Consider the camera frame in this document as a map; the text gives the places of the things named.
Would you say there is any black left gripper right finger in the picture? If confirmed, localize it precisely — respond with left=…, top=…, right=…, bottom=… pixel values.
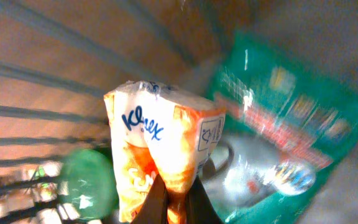
left=185, top=177, right=223, bottom=224

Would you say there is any green 3M gloves packet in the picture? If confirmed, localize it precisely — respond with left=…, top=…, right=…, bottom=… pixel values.
left=203, top=32, right=358, bottom=223

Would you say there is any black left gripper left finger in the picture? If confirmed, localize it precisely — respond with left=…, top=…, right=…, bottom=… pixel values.
left=131, top=175, right=168, bottom=224

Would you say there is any grey plastic mesh basket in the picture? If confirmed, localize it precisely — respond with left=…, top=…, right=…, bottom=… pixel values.
left=0, top=1, right=358, bottom=223

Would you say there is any orange Kleenex tissue pack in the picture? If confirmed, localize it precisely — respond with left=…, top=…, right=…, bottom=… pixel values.
left=104, top=81, right=226, bottom=223

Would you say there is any green lidded jar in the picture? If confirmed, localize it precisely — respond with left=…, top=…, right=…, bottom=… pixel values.
left=58, top=149, right=118, bottom=221

